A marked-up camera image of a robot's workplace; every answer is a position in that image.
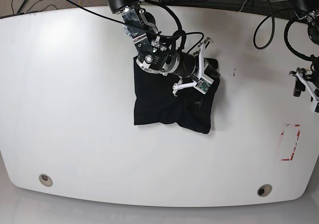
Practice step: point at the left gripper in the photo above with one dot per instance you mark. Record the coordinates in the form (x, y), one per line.
(310, 82)

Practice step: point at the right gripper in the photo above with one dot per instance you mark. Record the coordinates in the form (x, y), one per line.
(194, 66)

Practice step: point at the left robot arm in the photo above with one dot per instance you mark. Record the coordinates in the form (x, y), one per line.
(307, 11)

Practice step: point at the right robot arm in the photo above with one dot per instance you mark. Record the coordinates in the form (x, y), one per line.
(164, 55)

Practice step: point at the red tape rectangle marking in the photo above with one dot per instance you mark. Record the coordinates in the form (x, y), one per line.
(288, 142)

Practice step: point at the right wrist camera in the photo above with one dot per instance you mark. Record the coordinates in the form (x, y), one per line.
(203, 86)

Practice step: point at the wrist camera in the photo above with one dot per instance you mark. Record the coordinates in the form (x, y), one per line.
(203, 86)
(315, 106)

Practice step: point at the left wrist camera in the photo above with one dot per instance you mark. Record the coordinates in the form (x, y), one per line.
(315, 106)

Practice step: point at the right table cable grommet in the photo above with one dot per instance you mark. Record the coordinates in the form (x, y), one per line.
(264, 190)

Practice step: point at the table cable grommet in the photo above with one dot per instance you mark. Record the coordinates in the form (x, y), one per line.
(45, 180)
(264, 190)

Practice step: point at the left table cable grommet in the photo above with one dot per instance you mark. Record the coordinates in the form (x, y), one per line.
(45, 180)

